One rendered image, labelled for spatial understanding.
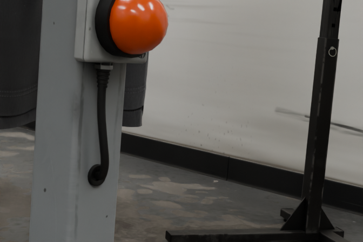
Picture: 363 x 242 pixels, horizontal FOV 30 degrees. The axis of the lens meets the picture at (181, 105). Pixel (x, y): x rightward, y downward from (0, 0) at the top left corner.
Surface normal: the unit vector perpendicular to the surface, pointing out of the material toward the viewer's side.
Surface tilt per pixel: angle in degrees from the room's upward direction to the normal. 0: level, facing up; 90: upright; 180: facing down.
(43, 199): 90
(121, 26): 99
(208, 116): 90
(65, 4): 90
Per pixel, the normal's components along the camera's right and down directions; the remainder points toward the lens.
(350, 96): -0.66, 0.03
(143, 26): 0.31, 0.29
